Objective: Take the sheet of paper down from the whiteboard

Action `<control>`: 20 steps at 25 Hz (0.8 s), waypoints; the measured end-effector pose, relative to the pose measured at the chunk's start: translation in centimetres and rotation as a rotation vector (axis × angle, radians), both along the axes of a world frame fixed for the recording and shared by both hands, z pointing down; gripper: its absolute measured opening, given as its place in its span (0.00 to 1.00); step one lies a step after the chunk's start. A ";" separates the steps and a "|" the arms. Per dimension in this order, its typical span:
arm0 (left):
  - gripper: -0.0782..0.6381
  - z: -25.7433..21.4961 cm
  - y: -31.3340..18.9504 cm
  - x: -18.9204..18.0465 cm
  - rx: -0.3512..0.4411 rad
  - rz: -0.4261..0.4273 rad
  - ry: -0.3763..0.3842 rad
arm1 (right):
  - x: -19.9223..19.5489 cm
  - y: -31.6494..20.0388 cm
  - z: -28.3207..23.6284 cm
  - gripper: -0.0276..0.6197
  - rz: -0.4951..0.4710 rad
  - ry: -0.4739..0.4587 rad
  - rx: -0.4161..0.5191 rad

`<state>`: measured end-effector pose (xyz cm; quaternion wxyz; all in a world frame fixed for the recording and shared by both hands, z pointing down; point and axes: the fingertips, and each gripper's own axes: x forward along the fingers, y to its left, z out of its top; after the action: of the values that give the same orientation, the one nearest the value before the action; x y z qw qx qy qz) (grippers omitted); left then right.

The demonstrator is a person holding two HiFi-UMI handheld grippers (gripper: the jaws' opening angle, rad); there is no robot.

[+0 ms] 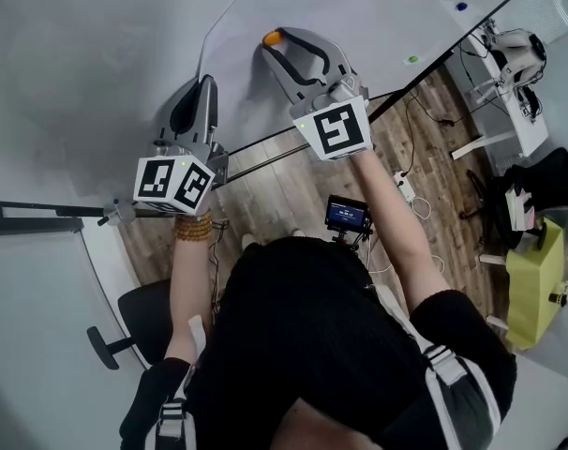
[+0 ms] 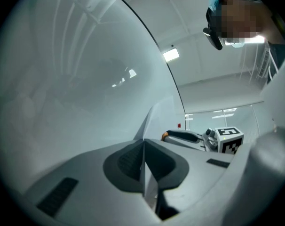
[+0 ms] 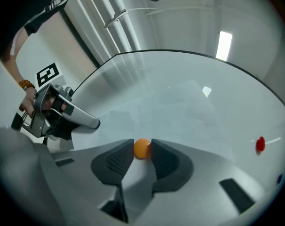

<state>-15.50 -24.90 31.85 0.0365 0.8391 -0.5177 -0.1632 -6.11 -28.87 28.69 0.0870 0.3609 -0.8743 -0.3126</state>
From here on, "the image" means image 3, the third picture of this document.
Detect red round magnet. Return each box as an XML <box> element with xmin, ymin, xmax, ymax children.
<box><xmin>255</xmin><ymin>136</ymin><xmax>266</xmax><ymax>152</ymax></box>

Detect brown bead bracelet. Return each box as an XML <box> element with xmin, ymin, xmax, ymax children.
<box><xmin>18</xmin><ymin>79</ymin><xmax>36</xmax><ymax>91</ymax></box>

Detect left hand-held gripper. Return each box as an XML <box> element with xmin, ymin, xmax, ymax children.
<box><xmin>10</xmin><ymin>62</ymin><xmax>102</xmax><ymax>141</ymax></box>

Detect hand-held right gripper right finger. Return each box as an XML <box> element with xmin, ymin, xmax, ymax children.
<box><xmin>150</xmin><ymin>138</ymin><xmax>267</xmax><ymax>225</ymax></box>

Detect person's left hand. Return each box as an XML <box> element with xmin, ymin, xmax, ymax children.
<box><xmin>19</xmin><ymin>88</ymin><xmax>68</xmax><ymax>118</ymax></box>

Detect orange round magnet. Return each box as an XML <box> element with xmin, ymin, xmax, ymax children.
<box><xmin>134</xmin><ymin>138</ymin><xmax>152</xmax><ymax>160</ymax></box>

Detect black framed whiteboard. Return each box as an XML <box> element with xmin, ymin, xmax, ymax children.
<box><xmin>71</xmin><ymin>49</ymin><xmax>285</xmax><ymax>197</ymax></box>

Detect white ceiling pipes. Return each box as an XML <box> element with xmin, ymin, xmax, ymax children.
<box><xmin>83</xmin><ymin>0</ymin><xmax>143</xmax><ymax>54</ymax></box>

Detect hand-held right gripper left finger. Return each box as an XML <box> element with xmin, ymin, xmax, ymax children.
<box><xmin>50</xmin><ymin>138</ymin><xmax>135</xmax><ymax>226</ymax></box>

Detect person's black clothing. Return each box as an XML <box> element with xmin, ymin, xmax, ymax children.
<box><xmin>0</xmin><ymin>0</ymin><xmax>75</xmax><ymax>56</ymax></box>

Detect person's left forearm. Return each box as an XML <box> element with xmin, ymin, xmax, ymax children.
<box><xmin>0</xmin><ymin>28</ymin><xmax>36</xmax><ymax>96</ymax></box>

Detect rectangular ceiling light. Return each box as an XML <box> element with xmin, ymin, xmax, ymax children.
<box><xmin>215</xmin><ymin>31</ymin><xmax>232</xmax><ymax>61</ymax></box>

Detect white forearm tape strip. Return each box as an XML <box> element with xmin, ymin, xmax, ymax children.
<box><xmin>10</xmin><ymin>32</ymin><xmax>23</xmax><ymax>57</ymax></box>

